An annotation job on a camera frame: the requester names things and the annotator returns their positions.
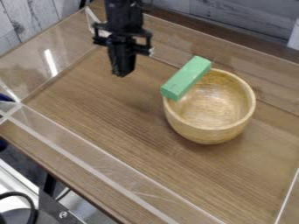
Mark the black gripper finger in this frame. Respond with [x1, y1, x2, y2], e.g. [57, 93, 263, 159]
[122, 45, 137, 77]
[109, 45, 122, 76]

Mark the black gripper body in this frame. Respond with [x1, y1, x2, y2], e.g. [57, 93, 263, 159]
[93, 8, 153, 56]

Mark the green rectangular block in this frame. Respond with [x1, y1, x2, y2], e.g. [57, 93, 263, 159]
[161, 56, 211, 101]

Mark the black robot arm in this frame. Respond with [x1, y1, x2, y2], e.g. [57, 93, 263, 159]
[93, 0, 154, 77]

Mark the light wooden bowl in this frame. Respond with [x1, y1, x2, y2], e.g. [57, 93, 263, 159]
[163, 68, 258, 144]

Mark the black metal table leg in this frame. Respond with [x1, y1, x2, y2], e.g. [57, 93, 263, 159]
[43, 174, 58, 197]

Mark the clear acrylic corner bracket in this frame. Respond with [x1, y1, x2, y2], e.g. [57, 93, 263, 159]
[85, 7, 110, 38]

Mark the clear acrylic front wall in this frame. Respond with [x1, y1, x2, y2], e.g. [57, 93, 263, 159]
[0, 93, 225, 224]

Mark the black cable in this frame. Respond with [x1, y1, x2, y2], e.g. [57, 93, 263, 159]
[0, 191, 41, 224]

